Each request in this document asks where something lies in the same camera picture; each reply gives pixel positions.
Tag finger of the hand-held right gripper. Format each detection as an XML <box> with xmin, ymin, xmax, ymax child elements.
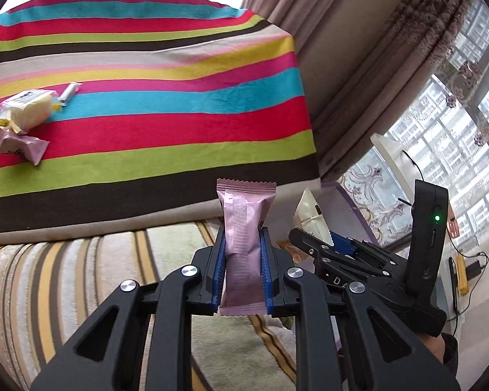
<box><xmin>330</xmin><ymin>234</ymin><xmax>408</xmax><ymax>269</ymax></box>
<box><xmin>289</xmin><ymin>228</ymin><xmax>388</xmax><ymax>282</ymax></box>

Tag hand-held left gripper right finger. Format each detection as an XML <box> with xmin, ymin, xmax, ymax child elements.
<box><xmin>259</xmin><ymin>222</ymin><xmax>461</xmax><ymax>391</ymax></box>

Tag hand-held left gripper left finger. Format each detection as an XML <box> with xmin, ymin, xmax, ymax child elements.
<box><xmin>30</xmin><ymin>224</ymin><xmax>229</xmax><ymax>391</ymax></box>

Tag small clear white snack packet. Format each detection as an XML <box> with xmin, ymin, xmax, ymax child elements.
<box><xmin>292</xmin><ymin>186</ymin><xmax>334</xmax><ymax>253</ymax></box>

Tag mauve pink snack bar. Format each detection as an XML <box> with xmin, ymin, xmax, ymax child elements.
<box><xmin>216</xmin><ymin>178</ymin><xmax>278</xmax><ymax>317</ymax></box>

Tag person's right forearm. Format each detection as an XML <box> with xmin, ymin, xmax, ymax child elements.
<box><xmin>422</xmin><ymin>332</ymin><xmax>460</xmax><ymax>384</ymax></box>

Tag yellow power strip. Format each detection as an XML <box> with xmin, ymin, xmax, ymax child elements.
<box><xmin>456</xmin><ymin>256</ymin><xmax>470</xmax><ymax>296</ymax></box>

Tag floral lace sheer curtain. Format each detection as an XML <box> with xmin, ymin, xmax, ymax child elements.
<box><xmin>336</xmin><ymin>159</ymin><xmax>416</xmax><ymax>249</ymax></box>

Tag rainbow striped blanket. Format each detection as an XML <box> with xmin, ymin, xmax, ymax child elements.
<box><xmin>0</xmin><ymin>0</ymin><xmax>320</xmax><ymax>235</ymax></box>

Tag beige pleated curtain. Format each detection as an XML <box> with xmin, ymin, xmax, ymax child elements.
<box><xmin>240</xmin><ymin>0</ymin><xmax>489</xmax><ymax>182</ymax></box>

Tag white stick snack packet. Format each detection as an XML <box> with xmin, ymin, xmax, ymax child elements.
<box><xmin>58</xmin><ymin>82</ymin><xmax>82</xmax><ymax>107</ymax></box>

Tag small light pink snack packet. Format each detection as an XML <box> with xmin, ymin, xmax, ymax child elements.
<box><xmin>0</xmin><ymin>127</ymin><xmax>50</xmax><ymax>166</ymax></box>

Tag clear yellow-edged cracker packet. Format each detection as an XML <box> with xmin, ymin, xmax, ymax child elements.
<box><xmin>0</xmin><ymin>89</ymin><xmax>63</xmax><ymax>134</ymax></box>

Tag black cable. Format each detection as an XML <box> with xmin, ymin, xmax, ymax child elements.
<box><xmin>447</xmin><ymin>236</ymin><xmax>489</xmax><ymax>326</ymax></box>

